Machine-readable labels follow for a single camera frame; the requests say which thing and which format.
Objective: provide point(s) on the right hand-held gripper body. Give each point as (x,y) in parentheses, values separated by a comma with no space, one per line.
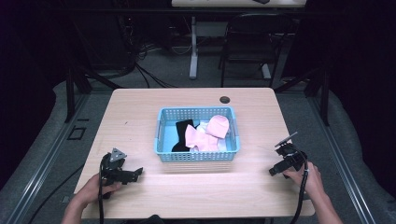
(292,155)

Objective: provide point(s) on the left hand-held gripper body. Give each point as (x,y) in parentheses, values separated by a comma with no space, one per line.
(113,169)

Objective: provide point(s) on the blue plastic basket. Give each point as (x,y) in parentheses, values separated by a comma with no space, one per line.
(165,137)

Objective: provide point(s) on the black sock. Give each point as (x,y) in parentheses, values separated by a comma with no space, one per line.
(182,133)

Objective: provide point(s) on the pink cloth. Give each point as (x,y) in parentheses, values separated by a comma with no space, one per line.
(222,144)

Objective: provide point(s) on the pink sock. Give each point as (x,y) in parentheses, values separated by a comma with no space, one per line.
(218,126)
(199,141)

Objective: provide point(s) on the person's left hand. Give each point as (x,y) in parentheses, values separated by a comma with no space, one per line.
(90,191)

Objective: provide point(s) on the person's right hand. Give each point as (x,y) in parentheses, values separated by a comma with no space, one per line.
(311,182)

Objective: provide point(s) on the person's dark clothing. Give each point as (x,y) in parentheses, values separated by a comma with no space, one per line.
(155,219)

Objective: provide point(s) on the black metal stand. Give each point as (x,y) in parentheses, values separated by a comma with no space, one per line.
(325,93)
(70,93)

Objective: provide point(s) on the black folding chair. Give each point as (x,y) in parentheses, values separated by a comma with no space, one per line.
(258,37)

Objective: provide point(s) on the white desk leg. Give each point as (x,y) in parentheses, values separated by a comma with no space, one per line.
(193,56)

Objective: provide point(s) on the aluminium floor rail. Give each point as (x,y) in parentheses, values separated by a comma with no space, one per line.
(345,174)
(46,161)

